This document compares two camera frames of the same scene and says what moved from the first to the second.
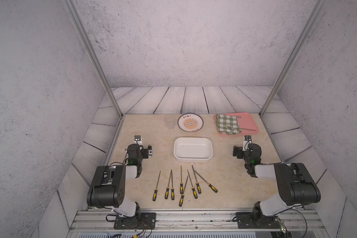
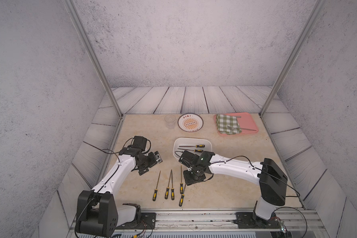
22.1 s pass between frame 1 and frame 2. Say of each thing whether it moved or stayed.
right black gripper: moved
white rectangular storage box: stayed
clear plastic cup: stayed
